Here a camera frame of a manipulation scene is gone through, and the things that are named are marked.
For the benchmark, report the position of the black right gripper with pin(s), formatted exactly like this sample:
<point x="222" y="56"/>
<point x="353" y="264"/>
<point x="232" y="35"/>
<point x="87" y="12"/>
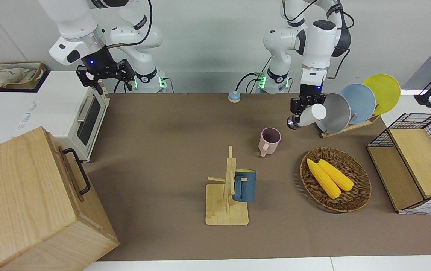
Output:
<point x="104" y="71"/>

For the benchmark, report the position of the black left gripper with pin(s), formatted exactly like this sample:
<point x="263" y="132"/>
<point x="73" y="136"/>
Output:
<point x="313" y="96"/>

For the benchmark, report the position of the white and chrome cup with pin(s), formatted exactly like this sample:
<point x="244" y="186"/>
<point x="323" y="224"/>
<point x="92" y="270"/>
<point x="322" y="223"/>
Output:
<point x="309" y="116"/>

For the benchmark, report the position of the pink cup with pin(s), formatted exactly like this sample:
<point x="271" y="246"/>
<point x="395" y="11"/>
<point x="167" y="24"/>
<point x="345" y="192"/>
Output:
<point x="269" y="145"/>

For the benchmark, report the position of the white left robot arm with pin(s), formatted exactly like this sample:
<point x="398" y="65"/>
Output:
<point x="317" y="45"/>

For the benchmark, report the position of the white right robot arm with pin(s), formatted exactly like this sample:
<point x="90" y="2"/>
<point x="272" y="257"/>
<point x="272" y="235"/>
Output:
<point x="72" y="22"/>

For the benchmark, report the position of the gray plate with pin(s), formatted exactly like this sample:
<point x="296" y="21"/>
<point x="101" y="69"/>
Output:
<point x="337" y="113"/>

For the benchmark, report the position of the white toaster oven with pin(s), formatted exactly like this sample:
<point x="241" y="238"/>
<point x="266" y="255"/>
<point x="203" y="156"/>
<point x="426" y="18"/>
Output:
<point x="57" y="101"/>

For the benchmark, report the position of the wooden plate rack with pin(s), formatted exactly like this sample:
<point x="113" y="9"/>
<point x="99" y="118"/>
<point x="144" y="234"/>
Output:
<point x="351" y="128"/>

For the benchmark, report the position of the blue round bell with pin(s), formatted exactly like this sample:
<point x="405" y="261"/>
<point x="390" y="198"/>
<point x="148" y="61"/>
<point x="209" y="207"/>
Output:
<point x="234" y="97"/>

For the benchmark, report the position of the light blue plate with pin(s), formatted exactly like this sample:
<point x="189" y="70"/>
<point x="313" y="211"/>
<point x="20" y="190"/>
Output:
<point x="360" y="99"/>

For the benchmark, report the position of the black tray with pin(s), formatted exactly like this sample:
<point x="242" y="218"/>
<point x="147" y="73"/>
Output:
<point x="31" y="88"/>

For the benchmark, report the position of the yellow corn cob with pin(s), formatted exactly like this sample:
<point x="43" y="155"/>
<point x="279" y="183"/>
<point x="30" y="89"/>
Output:
<point x="337" y="177"/>
<point x="324" y="180"/>

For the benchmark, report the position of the yellow plate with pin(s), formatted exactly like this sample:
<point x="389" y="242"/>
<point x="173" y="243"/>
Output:
<point x="386" y="90"/>

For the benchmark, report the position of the teal mug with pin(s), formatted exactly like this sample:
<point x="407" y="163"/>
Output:
<point x="246" y="186"/>

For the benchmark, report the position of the beige cloth bag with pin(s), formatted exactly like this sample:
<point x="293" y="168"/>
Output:
<point x="8" y="75"/>

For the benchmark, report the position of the round wicker basket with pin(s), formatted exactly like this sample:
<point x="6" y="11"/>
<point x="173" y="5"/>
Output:
<point x="354" y="195"/>

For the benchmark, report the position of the brown table mat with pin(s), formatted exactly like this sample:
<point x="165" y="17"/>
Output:
<point x="163" y="169"/>

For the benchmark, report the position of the wooden cup stand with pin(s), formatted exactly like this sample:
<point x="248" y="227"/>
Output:
<point x="226" y="210"/>

